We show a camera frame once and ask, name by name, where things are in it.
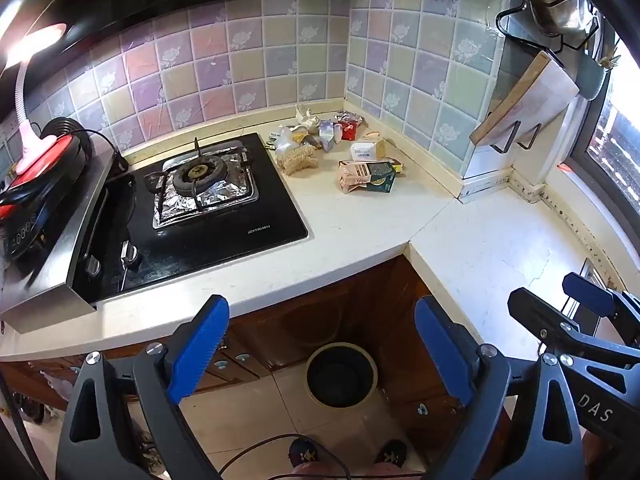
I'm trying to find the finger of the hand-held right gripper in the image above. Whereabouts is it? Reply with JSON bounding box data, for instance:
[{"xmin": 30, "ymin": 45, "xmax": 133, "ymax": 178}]
[
  {"xmin": 562, "ymin": 272, "xmax": 640, "ymax": 346},
  {"xmin": 507, "ymin": 287, "xmax": 640, "ymax": 396}
]

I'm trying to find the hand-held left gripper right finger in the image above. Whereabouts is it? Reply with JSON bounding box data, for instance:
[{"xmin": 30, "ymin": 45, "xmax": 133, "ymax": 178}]
[{"xmin": 414, "ymin": 295, "xmax": 587, "ymax": 480}]

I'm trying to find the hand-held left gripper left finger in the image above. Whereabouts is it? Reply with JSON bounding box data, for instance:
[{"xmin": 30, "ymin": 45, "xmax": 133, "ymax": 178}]
[{"xmin": 55, "ymin": 294, "xmax": 231, "ymax": 480}]

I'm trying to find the dark round trash can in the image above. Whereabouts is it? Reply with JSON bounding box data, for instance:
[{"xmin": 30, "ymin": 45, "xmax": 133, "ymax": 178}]
[{"xmin": 304, "ymin": 342, "xmax": 379, "ymax": 409}]

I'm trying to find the person's right shoe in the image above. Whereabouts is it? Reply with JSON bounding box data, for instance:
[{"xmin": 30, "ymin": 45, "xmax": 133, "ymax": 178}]
[{"xmin": 374, "ymin": 439, "xmax": 407, "ymax": 467}]

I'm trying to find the person's shoe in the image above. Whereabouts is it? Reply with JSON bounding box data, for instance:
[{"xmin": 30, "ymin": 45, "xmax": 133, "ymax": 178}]
[
  {"xmin": 374, "ymin": 439, "xmax": 407, "ymax": 467},
  {"xmin": 288, "ymin": 437, "xmax": 322, "ymax": 468}
]

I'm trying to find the black glass gas stove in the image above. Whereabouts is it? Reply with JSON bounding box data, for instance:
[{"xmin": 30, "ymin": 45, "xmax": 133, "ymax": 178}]
[{"xmin": 72, "ymin": 132, "xmax": 310, "ymax": 307}]

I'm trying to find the brown wooden cabinet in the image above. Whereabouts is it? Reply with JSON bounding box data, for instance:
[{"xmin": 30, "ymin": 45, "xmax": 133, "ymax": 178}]
[{"xmin": 0, "ymin": 254, "xmax": 511, "ymax": 461}]

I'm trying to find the person's left shoe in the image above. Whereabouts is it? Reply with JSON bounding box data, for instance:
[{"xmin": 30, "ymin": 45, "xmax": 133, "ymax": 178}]
[{"xmin": 288, "ymin": 437, "xmax": 322, "ymax": 468}]

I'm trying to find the aluminium foil burner liner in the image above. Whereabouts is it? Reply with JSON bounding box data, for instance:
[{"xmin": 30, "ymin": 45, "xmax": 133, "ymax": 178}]
[{"xmin": 151, "ymin": 143, "xmax": 262, "ymax": 231}]

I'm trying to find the window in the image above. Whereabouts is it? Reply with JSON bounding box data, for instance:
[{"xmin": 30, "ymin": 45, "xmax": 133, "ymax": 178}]
[{"xmin": 570, "ymin": 25, "xmax": 640, "ymax": 242}]

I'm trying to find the stainless steel stove cover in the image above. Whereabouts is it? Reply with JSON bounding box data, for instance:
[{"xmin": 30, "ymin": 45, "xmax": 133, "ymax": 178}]
[{"xmin": 0, "ymin": 152, "xmax": 121, "ymax": 335}]

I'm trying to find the black burner grate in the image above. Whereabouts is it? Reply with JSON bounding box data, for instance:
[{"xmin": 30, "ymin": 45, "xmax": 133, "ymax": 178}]
[{"xmin": 144, "ymin": 136, "xmax": 254, "ymax": 212}]

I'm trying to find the green carton box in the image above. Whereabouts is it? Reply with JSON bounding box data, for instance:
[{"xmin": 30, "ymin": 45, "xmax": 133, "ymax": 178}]
[{"xmin": 367, "ymin": 159, "xmax": 404, "ymax": 195}]

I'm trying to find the pink carton box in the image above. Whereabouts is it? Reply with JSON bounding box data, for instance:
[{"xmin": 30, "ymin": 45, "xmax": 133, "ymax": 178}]
[{"xmin": 338, "ymin": 159, "xmax": 374, "ymax": 194}]

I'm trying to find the wooden cutting board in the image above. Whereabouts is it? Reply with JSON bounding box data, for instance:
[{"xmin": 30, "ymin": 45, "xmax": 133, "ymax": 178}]
[{"xmin": 469, "ymin": 50, "xmax": 581, "ymax": 147}]

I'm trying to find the teal hanging pot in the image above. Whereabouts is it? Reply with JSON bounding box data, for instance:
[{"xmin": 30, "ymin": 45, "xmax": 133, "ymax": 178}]
[{"xmin": 575, "ymin": 52, "xmax": 622, "ymax": 102}]

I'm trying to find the white box with yellow side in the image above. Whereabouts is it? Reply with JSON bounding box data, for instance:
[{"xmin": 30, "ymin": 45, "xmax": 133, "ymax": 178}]
[{"xmin": 349, "ymin": 140, "xmax": 386, "ymax": 162}]

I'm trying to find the white plastic bag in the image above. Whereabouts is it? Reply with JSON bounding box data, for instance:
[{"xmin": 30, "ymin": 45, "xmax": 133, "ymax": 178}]
[{"xmin": 274, "ymin": 127, "xmax": 301, "ymax": 154}]

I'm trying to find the black red electric cooktop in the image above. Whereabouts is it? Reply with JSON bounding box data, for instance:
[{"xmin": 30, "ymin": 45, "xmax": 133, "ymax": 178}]
[{"xmin": 0, "ymin": 116, "xmax": 96, "ymax": 262}]

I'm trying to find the pink desk lamp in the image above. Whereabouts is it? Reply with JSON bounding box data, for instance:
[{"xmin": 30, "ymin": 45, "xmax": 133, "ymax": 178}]
[{"xmin": 2, "ymin": 22, "xmax": 68, "ymax": 177}]

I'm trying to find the crumpled beige tissue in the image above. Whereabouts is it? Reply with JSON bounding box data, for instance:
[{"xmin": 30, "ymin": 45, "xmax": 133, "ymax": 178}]
[{"xmin": 295, "ymin": 104, "xmax": 321, "ymax": 129}]

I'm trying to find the metal wok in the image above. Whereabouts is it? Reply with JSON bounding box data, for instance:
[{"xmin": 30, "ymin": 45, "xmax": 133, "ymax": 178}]
[{"xmin": 524, "ymin": 0, "xmax": 602, "ymax": 47}]

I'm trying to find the thin black floor cable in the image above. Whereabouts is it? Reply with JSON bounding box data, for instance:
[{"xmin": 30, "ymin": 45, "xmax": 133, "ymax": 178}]
[{"xmin": 219, "ymin": 432, "xmax": 353, "ymax": 480}]

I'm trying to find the black wire board holder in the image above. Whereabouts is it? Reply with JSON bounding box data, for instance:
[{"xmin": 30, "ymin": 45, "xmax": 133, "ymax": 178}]
[{"xmin": 487, "ymin": 119, "xmax": 544, "ymax": 154}]

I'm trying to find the black power cable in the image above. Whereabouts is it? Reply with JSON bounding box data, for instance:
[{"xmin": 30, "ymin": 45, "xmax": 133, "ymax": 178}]
[{"xmin": 62, "ymin": 127, "xmax": 130, "ymax": 176}]

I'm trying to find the black wire pan rack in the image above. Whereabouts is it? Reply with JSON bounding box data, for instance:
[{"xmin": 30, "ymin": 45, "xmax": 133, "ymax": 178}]
[{"xmin": 495, "ymin": 0, "xmax": 607, "ymax": 57}]

